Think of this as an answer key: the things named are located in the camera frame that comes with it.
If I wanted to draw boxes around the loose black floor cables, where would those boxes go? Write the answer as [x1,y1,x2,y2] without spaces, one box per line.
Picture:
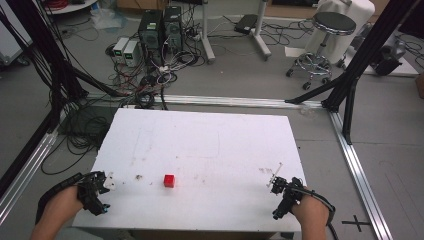
[206,14,316,48]

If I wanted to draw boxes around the clear plastic bag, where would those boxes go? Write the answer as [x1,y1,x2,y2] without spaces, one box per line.
[89,7,129,32]

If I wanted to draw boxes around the white table leg stand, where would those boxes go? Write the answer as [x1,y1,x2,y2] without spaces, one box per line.
[199,0,216,65]
[250,0,273,62]

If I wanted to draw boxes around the round white table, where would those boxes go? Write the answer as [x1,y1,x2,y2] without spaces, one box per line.
[43,0,98,16]

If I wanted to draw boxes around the black frame post with braces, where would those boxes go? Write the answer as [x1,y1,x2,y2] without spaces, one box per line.
[284,0,424,146]

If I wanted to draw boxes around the person's right hand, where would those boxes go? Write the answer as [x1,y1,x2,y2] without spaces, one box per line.
[290,194,331,234]

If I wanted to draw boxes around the aluminium floor rail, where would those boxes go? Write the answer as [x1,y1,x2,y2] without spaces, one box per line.
[85,93,325,110]
[328,110,395,240]
[0,129,60,225]

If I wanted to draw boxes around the black tape cross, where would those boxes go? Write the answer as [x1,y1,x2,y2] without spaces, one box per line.
[341,214,372,233]

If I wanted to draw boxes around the red cube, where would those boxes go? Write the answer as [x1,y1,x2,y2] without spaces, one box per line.
[163,173,176,189]

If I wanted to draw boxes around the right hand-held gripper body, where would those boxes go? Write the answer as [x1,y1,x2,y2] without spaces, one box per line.
[270,176,305,221]

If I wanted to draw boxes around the black round stool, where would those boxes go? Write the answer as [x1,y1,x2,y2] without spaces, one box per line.
[285,11,358,92]

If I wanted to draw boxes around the brown box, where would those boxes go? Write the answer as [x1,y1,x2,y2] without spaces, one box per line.
[414,71,424,100]

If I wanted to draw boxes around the black device on white board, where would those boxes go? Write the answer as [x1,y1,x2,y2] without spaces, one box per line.
[369,39,408,77]

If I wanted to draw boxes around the person's left hand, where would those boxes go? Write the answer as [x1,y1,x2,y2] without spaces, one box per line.
[43,185,85,231]

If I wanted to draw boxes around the flat black box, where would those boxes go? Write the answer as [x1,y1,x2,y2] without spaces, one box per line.
[233,13,259,35]

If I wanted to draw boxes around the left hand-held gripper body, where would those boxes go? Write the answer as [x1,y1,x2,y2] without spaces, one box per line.
[77,170,112,216]

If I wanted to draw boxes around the black frame post with cables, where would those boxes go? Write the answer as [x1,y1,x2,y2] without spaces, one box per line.
[0,0,125,195]

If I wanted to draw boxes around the large black computer tower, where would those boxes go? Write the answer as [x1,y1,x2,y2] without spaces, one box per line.
[137,9,165,67]

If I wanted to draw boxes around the small black computer tower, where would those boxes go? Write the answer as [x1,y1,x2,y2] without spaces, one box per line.
[162,5,184,52]

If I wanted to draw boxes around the black floor mat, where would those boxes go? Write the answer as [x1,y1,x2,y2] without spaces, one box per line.
[57,105,119,137]

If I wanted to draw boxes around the white floor board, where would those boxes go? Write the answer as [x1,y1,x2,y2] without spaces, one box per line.
[342,49,420,78]

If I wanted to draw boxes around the white panel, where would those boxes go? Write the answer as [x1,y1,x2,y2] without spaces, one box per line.
[0,0,34,67]

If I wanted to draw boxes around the black cable coil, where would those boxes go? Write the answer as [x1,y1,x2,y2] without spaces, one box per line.
[40,105,113,177]

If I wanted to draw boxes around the white power supply unit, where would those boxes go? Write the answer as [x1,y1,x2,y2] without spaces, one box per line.
[122,40,141,68]
[112,36,130,59]

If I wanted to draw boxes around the tangle of floor cables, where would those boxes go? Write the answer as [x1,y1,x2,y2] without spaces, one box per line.
[104,31,209,111]

